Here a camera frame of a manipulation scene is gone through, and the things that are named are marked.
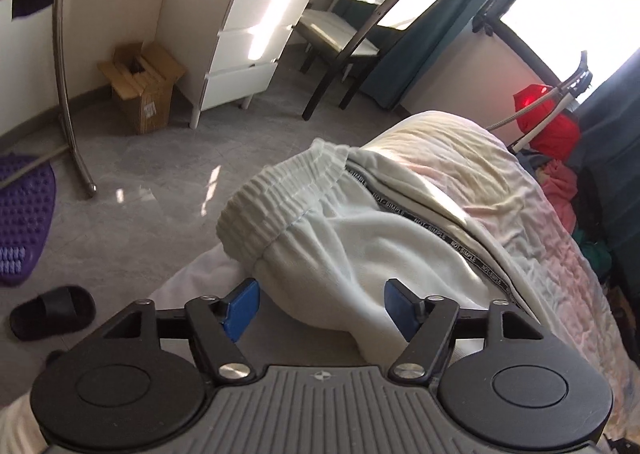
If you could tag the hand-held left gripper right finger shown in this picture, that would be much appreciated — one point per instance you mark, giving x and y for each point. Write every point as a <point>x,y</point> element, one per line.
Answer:
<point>400,306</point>

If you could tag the blue-grey curtain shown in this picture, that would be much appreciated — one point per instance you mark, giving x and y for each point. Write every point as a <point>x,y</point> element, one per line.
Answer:
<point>610,134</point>

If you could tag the teal curtain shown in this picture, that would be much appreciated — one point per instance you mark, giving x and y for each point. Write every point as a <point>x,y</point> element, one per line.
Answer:
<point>430,19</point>

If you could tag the bed with pastel sheet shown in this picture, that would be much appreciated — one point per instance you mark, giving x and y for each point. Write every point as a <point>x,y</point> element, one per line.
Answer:
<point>500,194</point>

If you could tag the purple massage mat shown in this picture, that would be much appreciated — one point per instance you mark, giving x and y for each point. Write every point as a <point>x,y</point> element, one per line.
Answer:
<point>25,219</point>

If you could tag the green clothes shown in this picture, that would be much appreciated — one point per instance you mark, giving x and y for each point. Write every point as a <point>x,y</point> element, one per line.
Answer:
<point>592,251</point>

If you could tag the open cardboard box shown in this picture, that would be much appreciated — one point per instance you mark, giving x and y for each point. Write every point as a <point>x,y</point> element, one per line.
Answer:
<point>145,89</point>

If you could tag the chair with white backrest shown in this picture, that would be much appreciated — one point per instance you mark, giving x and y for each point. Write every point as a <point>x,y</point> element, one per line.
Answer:
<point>345,34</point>

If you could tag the metal clothes rack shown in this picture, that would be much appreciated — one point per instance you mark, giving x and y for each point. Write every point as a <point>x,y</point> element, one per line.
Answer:
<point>65,84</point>

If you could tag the small black cloth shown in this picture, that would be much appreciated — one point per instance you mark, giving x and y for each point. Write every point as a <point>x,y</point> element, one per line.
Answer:
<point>483,25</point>

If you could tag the pink clothes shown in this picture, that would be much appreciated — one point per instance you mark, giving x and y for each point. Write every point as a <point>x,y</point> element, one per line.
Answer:
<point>557,189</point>

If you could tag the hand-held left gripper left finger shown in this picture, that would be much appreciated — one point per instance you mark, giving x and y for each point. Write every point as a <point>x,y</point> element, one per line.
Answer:
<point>241,306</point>

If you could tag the cream white pants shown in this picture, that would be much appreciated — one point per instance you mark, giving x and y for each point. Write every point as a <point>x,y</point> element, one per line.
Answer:
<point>350,254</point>

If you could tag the black slipper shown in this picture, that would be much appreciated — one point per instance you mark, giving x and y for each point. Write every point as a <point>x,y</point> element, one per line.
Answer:
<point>52,311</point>

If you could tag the white drawer cabinet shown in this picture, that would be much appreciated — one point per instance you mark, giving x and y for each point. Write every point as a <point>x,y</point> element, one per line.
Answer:
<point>240,39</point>

